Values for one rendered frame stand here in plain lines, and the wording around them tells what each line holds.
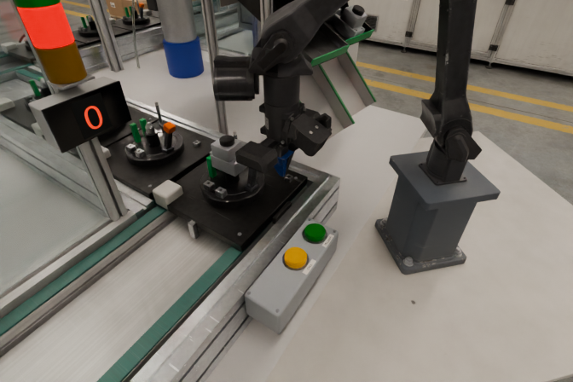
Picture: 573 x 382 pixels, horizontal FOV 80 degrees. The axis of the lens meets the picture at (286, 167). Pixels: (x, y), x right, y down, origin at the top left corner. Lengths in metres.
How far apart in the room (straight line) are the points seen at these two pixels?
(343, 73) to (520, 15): 3.63
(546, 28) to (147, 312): 4.40
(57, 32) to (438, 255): 0.75
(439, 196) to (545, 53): 4.05
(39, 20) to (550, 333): 0.93
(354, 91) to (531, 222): 0.56
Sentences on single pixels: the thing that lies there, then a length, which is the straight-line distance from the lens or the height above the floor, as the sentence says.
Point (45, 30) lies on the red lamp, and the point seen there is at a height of 1.33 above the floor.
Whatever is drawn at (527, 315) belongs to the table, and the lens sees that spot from 0.82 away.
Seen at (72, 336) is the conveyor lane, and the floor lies 0.92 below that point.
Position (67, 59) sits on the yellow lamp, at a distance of 0.57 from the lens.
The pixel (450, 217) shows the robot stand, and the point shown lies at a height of 1.00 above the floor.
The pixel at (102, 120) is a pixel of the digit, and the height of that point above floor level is 1.19.
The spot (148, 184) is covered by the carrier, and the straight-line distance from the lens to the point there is 0.82.
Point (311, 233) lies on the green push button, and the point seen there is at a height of 0.97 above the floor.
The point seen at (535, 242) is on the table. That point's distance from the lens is 0.96.
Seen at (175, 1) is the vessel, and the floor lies 1.17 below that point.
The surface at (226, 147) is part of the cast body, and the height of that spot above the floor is 1.09.
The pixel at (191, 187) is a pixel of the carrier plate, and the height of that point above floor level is 0.97.
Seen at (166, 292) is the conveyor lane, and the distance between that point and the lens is 0.68.
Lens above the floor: 1.46
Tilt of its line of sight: 37 degrees down
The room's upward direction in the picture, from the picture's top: straight up
